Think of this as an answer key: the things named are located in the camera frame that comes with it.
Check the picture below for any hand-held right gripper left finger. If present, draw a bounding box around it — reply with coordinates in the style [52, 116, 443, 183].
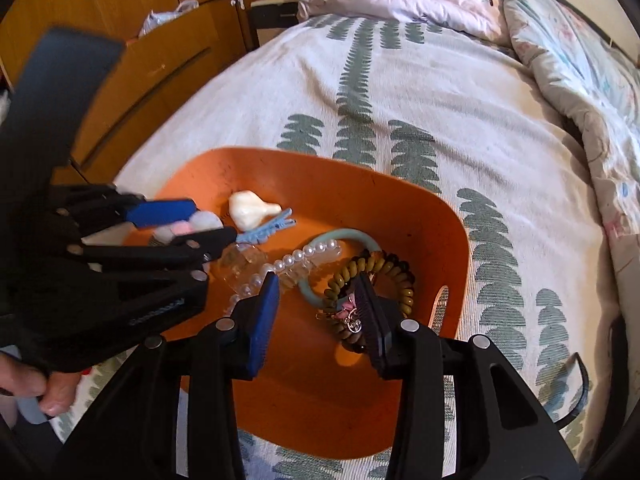
[65, 271, 282, 480]

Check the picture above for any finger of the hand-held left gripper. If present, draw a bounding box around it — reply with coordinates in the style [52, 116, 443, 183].
[50, 184, 197, 233]
[75, 226, 237, 273]

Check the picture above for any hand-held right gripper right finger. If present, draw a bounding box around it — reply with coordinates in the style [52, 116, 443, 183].
[354, 274, 583, 480]

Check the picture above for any pink white plush hair tie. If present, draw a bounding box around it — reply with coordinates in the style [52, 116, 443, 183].
[152, 209, 223, 248]

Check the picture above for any olive coil hair tie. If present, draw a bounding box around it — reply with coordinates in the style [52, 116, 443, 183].
[320, 254, 416, 356]

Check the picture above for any clear hair claw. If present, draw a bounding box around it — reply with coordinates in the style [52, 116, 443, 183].
[215, 242, 266, 293]

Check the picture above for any pearl hair clip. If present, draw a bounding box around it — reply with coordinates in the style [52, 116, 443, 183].
[227, 239, 343, 318]

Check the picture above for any teal bracelet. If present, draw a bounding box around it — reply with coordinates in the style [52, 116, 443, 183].
[297, 227, 386, 311]

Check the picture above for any orange plastic tray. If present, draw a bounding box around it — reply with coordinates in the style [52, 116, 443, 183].
[112, 146, 471, 461]

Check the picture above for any person's left hand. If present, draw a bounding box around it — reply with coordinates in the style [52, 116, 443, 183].
[0, 350, 78, 417]

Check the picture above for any white shell ornament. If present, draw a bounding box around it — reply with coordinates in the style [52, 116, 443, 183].
[229, 190, 282, 231]

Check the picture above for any blue hair clip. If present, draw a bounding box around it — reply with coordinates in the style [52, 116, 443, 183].
[235, 208, 297, 245]

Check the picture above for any white plastic bag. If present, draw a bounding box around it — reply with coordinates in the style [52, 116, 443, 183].
[137, 0, 200, 37]

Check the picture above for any dark nightstand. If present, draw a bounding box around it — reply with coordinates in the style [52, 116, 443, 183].
[249, 0, 301, 48]

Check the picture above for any pale floral quilt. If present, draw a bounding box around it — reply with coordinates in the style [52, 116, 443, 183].
[482, 0, 640, 281]

